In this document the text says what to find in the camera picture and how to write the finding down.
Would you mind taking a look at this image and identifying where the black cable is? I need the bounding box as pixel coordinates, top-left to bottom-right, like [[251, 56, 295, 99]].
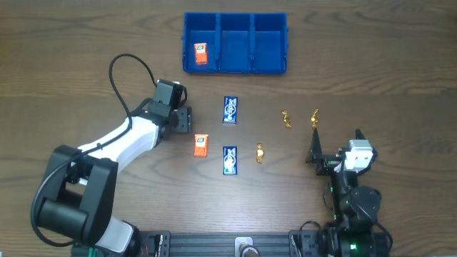
[[30, 53, 160, 248], [296, 181, 336, 251]]

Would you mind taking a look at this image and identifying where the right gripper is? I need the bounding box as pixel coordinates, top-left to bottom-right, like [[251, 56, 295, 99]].
[[306, 128, 368, 176]]

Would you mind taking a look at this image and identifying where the mounting rail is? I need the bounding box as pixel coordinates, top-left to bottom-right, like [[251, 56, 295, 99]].
[[139, 231, 324, 257]]

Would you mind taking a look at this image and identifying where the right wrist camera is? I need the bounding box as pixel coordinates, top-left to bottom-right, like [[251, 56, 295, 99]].
[[338, 138, 378, 173]]

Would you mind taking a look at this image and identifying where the blue candy pack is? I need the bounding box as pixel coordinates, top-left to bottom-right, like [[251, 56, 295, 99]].
[[222, 145, 238, 176], [222, 96, 239, 125]]

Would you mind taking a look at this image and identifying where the orange candy box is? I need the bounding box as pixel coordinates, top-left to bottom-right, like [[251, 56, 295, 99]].
[[193, 133, 209, 158], [194, 42, 209, 66]]

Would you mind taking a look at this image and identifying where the blue tray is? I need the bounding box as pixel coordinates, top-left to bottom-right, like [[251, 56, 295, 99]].
[[181, 11, 289, 75]]

